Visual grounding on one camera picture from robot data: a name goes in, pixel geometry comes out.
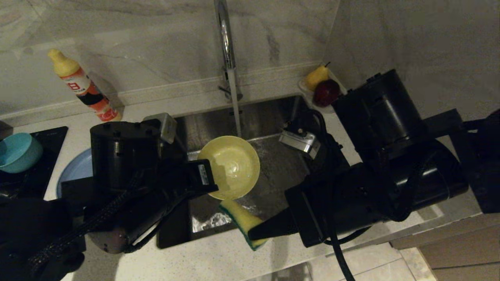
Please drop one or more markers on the yellow sponge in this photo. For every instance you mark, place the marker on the yellow sponge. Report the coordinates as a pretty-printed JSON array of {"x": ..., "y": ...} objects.
[{"x": 242, "y": 218}]

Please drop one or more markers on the small white dish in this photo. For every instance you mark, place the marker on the small white dish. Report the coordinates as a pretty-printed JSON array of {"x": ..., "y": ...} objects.
[{"x": 308, "y": 97}]

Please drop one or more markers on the teal bowl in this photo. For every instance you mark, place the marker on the teal bowl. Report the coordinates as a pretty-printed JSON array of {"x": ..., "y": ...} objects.
[{"x": 19, "y": 154}]

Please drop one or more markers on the chrome faucet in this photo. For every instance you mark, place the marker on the chrome faucet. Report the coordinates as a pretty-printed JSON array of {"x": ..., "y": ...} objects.
[{"x": 225, "y": 39}]

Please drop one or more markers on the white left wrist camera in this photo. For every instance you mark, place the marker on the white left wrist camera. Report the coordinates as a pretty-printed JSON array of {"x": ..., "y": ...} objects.
[{"x": 166, "y": 125}]

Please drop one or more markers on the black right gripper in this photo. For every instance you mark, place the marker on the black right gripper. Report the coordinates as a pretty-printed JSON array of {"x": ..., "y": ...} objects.
[{"x": 390, "y": 175}]

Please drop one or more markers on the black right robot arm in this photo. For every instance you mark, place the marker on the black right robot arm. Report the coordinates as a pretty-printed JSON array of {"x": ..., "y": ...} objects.
[{"x": 476, "y": 164}]

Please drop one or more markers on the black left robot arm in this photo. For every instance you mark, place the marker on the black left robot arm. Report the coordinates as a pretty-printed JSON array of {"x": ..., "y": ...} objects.
[{"x": 31, "y": 234}]

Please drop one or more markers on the running water stream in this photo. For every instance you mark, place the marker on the running water stream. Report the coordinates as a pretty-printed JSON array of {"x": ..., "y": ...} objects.
[{"x": 235, "y": 105}]

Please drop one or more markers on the blue plate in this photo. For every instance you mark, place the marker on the blue plate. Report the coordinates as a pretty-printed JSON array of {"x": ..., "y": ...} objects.
[{"x": 78, "y": 171}]

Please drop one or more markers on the stainless steel sink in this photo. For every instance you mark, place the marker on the stainless steel sink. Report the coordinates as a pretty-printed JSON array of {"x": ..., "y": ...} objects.
[{"x": 281, "y": 168}]

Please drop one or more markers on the black induction cooktop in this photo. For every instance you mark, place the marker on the black induction cooktop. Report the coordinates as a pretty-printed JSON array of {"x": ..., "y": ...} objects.
[{"x": 35, "y": 179}]

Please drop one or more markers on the red apple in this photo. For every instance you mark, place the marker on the red apple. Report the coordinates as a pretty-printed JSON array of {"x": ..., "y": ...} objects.
[{"x": 325, "y": 93}]

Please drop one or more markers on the yellow bowl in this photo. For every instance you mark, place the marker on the yellow bowl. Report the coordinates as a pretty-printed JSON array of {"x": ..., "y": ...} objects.
[{"x": 234, "y": 168}]

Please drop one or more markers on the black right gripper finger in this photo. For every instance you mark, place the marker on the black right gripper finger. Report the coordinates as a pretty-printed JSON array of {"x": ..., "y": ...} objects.
[
  {"x": 273, "y": 226},
  {"x": 285, "y": 236}
]

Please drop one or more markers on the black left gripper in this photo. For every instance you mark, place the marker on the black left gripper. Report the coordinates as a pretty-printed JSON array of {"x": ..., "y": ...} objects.
[{"x": 129, "y": 164}]

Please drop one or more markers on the yellow pear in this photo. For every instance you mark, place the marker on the yellow pear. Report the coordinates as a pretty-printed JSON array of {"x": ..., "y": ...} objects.
[{"x": 314, "y": 78}]

